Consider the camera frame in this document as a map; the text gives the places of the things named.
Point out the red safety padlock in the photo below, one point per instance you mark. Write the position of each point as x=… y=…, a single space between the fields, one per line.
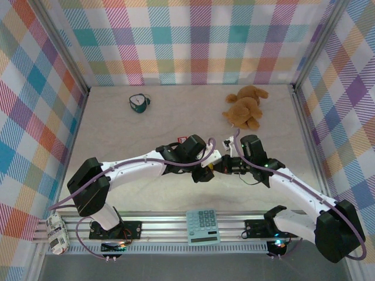
x=182 y=138

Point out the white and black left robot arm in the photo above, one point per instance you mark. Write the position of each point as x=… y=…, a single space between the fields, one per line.
x=132 y=167

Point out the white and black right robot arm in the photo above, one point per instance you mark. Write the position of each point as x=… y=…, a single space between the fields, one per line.
x=299 y=193

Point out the brown plush toy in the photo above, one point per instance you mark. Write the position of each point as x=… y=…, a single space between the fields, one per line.
x=244 y=108

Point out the teal calculator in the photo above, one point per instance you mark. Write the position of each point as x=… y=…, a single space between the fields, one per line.
x=202 y=225

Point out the teal alarm clock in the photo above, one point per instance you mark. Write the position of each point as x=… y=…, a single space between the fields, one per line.
x=137 y=102

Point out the newsprint wrapped carton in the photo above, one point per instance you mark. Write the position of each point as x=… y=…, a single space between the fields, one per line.
x=57 y=234

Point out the aluminium side rail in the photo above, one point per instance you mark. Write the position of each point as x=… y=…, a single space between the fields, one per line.
x=310 y=131

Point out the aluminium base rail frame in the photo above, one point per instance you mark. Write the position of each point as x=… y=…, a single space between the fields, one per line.
x=164 y=226

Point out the aluminium corner post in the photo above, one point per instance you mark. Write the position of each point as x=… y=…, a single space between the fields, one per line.
x=319 y=49
x=63 y=49

